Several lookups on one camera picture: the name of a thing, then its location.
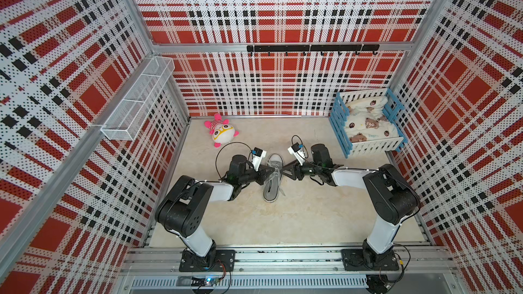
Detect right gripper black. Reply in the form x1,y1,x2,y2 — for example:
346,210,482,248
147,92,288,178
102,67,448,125
279,158,321,180

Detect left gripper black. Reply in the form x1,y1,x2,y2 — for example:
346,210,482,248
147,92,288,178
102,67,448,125
239,163,275,186

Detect grey shoelace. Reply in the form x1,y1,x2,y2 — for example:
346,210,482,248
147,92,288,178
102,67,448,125
265,158,287,197

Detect grey canvas sneaker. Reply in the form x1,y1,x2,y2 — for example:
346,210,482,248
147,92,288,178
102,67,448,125
262,153,285,204

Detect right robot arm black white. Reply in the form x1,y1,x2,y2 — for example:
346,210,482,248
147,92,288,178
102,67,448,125
281,144,420,271

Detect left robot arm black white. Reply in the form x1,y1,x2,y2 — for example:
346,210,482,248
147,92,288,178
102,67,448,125
155,155,280,272

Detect white pink plush toy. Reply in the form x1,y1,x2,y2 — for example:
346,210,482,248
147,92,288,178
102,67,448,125
204,113,239,148

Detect white printed cloth bundle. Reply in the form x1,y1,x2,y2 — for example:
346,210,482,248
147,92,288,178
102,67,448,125
344,96,399,143

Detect blue white slatted crate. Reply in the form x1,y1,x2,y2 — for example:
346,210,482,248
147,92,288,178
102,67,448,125
329,88,407,158

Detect green circuit board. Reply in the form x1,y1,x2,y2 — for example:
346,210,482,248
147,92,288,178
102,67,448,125
191,277,221,287

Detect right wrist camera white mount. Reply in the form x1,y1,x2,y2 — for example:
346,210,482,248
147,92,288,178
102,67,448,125
287,143,308,166

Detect left camera black cable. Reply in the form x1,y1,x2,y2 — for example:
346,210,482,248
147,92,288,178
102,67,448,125
214,142,253,182

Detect black hook rail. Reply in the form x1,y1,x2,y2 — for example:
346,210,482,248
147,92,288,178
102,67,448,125
247,44,380,54

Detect white wire mesh basket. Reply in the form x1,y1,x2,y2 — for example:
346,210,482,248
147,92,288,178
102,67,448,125
101,56,174,141

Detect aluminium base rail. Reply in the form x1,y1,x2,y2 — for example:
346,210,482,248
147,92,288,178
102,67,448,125
115,243,466,293

